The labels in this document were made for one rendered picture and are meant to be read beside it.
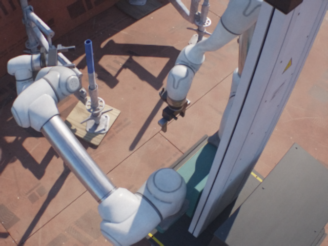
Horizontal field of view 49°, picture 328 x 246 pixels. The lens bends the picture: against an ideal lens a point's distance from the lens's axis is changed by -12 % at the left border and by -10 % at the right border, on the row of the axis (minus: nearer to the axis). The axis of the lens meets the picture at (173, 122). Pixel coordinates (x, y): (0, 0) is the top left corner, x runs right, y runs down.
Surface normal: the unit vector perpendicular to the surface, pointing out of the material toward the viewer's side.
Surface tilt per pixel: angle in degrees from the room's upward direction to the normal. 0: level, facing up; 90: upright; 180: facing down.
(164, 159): 0
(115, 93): 0
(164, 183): 10
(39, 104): 26
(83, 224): 0
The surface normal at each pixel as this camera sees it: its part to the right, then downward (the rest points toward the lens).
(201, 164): 0.07, -0.55
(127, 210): 0.29, -0.37
